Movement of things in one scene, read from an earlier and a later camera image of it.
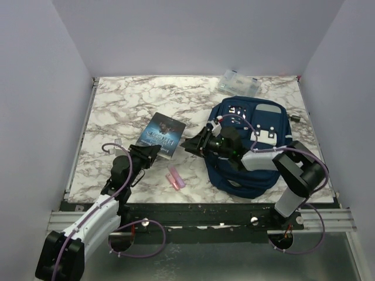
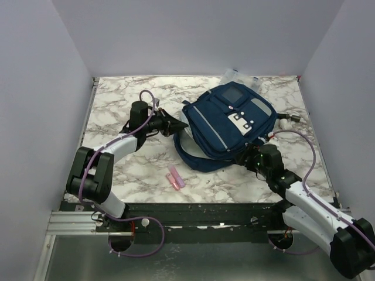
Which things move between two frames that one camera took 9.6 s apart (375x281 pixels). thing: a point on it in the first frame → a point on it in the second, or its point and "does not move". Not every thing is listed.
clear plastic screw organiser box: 235,82 does not move
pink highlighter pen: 179,180 does not move
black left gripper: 147,154 → 170,124
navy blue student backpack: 264,125 → 218,123
